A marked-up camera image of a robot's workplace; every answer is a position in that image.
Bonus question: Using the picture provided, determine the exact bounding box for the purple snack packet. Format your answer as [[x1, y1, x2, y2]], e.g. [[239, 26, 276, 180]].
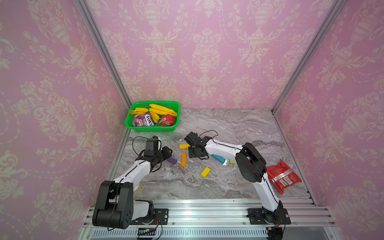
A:
[[132, 111, 155, 127]]

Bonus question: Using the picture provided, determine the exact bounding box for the red dragon fruit toy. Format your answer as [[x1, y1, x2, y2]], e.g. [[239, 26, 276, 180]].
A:
[[157, 115, 177, 127]]

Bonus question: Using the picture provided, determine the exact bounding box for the yellow block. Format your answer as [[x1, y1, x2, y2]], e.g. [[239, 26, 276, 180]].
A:
[[179, 144, 190, 150], [201, 167, 211, 178]]

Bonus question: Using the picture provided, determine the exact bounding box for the yellow block lower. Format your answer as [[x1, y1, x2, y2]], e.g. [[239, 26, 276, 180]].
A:
[[201, 167, 211, 178]]

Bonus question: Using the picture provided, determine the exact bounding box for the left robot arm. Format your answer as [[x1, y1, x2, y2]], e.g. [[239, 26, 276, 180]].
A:
[[92, 147, 173, 229]]

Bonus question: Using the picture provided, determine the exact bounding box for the aluminium mounting rail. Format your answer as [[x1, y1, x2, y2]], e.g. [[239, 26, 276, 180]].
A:
[[79, 198, 342, 240]]

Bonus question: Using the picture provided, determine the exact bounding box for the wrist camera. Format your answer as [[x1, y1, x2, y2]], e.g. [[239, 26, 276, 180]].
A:
[[146, 136, 161, 152], [184, 132, 201, 147]]

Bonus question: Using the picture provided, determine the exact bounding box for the purple block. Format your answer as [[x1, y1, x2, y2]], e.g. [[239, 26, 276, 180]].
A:
[[167, 157, 178, 165]]

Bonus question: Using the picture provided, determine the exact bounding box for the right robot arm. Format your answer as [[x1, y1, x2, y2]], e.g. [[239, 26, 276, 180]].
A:
[[185, 132, 291, 225]]

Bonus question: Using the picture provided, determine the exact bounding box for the teal block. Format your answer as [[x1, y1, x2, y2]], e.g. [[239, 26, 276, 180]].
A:
[[212, 155, 226, 165]]

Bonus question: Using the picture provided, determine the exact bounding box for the yellow banana bunch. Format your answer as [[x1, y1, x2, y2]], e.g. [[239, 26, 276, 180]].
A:
[[129, 104, 178, 123]]

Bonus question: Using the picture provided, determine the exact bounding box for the green plastic basket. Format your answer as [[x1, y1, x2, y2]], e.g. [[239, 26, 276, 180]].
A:
[[125, 101, 181, 132]]

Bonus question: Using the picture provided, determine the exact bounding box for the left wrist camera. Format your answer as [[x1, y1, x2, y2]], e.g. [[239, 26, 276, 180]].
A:
[[146, 136, 161, 152]]

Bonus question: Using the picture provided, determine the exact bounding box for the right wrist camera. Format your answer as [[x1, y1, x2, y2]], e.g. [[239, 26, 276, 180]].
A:
[[184, 132, 201, 147]]

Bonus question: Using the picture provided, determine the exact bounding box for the red snack bag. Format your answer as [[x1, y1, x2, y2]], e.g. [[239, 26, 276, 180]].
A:
[[267, 160, 302, 195]]

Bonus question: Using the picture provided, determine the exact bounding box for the orange block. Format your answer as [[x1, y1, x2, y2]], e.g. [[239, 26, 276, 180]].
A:
[[181, 153, 188, 167]]

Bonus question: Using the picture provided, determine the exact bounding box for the yellow block top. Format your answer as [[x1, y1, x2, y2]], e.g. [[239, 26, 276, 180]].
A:
[[179, 144, 190, 150]]

